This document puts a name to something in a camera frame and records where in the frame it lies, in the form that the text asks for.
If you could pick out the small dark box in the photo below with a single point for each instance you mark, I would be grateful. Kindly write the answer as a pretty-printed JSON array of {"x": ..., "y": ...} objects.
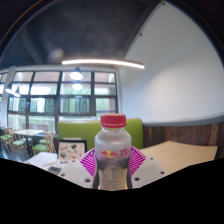
[{"x": 54, "y": 170}]

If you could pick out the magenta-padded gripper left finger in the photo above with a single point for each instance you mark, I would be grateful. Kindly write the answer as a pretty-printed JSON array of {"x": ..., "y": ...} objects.
[{"x": 87, "y": 163}]

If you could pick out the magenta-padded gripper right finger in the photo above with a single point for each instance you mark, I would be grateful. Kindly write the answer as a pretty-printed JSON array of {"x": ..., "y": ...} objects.
[{"x": 136, "y": 160}]

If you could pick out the long curved light strip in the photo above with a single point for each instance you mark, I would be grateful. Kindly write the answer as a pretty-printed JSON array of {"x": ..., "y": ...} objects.
[{"x": 103, "y": 62}]

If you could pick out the large dark-framed window wall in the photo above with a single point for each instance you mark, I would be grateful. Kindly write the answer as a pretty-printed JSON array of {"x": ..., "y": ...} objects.
[{"x": 43, "y": 96}]

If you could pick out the red-capped clear drink bottle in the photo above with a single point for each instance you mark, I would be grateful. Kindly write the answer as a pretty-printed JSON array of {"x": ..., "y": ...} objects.
[{"x": 112, "y": 156}]

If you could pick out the white paper sheet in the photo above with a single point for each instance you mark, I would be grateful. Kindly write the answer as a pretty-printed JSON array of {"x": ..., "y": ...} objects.
[{"x": 41, "y": 159}]

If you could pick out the black-framed sticker picture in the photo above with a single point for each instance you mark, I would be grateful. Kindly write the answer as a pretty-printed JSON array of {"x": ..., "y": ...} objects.
[{"x": 71, "y": 150}]

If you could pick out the group of green-seated wooden chairs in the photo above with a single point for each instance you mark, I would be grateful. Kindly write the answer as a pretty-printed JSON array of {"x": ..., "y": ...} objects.
[{"x": 16, "y": 141}]

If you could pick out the light wooden dining table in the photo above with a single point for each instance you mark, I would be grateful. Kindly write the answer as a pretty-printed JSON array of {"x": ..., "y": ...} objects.
[{"x": 28, "y": 132}]

